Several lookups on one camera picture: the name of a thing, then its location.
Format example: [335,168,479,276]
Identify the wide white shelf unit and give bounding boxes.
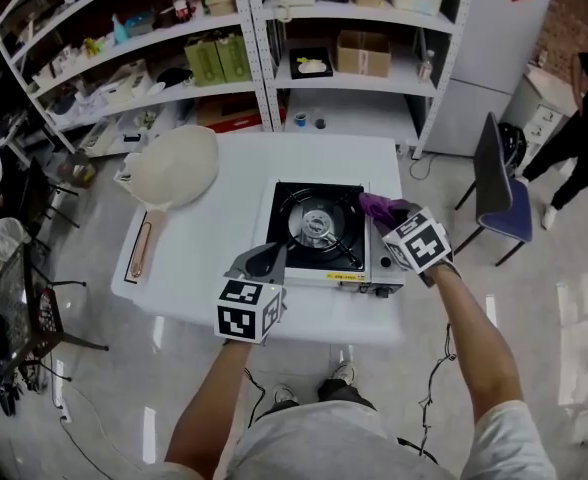
[0,0,275,157]

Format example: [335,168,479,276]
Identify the white fridge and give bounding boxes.
[421,0,555,159]

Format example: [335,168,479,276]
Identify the white desk with drawers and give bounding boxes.
[502,62,583,144]

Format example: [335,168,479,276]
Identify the black chair with purple seat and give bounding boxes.
[454,111,534,268]

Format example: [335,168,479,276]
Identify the white basket with handle holes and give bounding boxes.
[101,58,154,108]

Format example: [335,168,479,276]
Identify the black tray with food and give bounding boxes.
[288,46,335,80]

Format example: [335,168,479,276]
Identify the cream frying pan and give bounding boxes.
[123,124,221,285]

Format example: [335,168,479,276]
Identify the small clear bottle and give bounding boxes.
[417,49,435,83]

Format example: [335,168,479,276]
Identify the person's black trousers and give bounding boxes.
[317,378,378,412]

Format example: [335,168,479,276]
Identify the brown bin with items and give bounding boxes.
[56,152,98,189]

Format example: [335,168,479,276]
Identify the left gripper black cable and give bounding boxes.
[243,367,268,429]

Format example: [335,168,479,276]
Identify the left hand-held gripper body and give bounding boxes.
[215,241,289,345]

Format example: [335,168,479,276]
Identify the red and brown flat box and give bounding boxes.
[196,92,288,134]

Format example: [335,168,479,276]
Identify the green carton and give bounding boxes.
[215,34,253,83]
[183,37,225,88]

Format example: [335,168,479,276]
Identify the teal spray bottle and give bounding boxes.
[111,14,130,46]

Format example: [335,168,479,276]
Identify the open cardboard box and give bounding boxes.
[335,30,393,79]

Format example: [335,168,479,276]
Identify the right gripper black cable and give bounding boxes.
[398,322,458,464]

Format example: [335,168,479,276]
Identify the narrow white shelf unit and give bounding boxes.
[243,0,478,160]

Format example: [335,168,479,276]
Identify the black hat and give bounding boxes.
[156,67,194,89]

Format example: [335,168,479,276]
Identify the person's left forearm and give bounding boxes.
[163,340,255,469]

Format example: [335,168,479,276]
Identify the black metal mesh table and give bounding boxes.
[0,240,110,384]

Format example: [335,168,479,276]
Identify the purple cloth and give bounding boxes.
[357,191,410,229]

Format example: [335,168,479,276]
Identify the white portable gas stove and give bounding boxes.
[251,177,408,300]

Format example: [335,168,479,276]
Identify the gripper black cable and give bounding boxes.
[243,367,268,429]
[398,322,458,464]

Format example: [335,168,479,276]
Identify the person's right forearm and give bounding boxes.
[431,262,525,424]

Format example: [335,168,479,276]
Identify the long white power strip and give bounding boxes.
[52,357,73,424]

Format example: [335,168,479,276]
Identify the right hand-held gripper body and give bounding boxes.
[373,200,463,289]

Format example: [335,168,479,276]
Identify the beige lidded basket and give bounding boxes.
[204,0,238,18]

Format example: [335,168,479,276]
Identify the white bin with utensils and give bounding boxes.
[113,152,143,184]

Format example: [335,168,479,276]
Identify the person's white shirt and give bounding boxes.
[138,400,558,480]

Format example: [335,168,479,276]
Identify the person's left shoe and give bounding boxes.
[272,383,300,405]

